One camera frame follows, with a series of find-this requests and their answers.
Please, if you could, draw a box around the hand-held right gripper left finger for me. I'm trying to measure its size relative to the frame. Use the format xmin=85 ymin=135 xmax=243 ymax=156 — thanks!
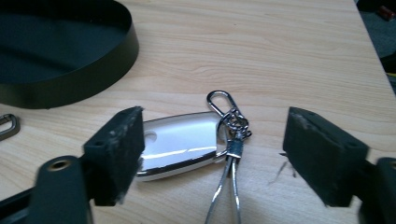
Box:
xmin=82 ymin=105 xmax=146 ymax=207

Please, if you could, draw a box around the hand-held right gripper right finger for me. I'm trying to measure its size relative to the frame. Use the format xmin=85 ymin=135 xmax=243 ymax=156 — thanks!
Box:
xmin=282 ymin=106 xmax=370 ymax=208

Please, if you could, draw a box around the white car key with keyring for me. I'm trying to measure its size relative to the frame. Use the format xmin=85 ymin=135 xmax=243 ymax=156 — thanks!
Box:
xmin=135 ymin=90 xmax=253 ymax=224

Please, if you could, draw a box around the black key rack with tray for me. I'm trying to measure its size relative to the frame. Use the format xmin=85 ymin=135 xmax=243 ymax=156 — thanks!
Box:
xmin=0 ymin=0 xmax=140 ymax=110

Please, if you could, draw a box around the black car key with clip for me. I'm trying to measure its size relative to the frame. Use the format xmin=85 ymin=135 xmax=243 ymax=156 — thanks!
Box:
xmin=0 ymin=113 xmax=21 ymax=142

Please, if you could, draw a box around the small red object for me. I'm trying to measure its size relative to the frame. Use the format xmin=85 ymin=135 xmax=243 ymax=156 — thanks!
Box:
xmin=377 ymin=5 xmax=396 ymax=22

